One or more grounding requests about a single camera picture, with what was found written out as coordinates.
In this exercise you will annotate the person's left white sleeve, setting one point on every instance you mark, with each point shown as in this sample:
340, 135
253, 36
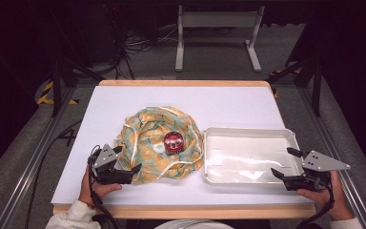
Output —
74, 218

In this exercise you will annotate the person's left hand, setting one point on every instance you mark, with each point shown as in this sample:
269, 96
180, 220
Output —
97, 190

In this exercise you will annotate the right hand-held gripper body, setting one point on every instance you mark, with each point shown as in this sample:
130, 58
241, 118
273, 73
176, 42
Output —
317, 165

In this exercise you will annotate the white plastic tray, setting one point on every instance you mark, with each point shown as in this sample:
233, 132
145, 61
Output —
244, 156

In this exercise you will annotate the person's white sleeve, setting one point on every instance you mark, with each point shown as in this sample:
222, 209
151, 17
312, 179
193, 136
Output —
74, 218
346, 224

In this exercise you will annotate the black metal stand legs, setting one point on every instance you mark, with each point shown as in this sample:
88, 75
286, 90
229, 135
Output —
57, 86
314, 82

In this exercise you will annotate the yellow black hazard tape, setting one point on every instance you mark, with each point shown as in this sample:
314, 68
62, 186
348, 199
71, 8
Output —
46, 92

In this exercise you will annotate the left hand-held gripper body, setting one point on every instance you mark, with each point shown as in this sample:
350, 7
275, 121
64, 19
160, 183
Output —
108, 174

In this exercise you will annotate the aluminium floor rail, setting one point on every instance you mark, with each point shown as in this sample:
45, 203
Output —
31, 162
333, 159

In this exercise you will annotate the white metal stand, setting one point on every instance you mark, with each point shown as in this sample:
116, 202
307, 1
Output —
217, 19

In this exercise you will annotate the yellow green patterned cloth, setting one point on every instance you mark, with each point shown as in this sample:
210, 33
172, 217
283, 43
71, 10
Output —
149, 152

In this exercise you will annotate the person's right white sleeve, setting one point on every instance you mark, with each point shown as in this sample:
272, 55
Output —
346, 224

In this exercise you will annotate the person's right hand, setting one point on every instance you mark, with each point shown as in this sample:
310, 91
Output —
325, 196

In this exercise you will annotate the person's white top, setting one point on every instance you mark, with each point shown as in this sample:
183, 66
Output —
193, 224

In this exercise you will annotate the red round tin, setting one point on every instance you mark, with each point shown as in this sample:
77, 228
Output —
173, 142

